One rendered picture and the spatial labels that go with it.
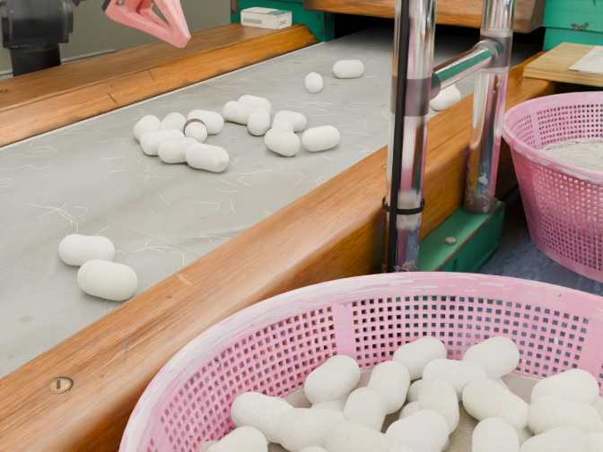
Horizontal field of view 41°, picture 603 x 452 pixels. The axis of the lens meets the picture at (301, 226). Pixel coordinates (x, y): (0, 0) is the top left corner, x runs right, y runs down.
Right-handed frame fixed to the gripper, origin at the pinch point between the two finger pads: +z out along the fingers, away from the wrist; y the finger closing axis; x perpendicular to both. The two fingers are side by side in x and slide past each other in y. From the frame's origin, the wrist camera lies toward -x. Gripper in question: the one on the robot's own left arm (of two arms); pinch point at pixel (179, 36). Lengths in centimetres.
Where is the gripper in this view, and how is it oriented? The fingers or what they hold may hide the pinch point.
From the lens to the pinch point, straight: 77.5
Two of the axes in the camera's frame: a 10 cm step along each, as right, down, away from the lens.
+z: 6.5, 7.5, -1.1
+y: 5.2, -3.4, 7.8
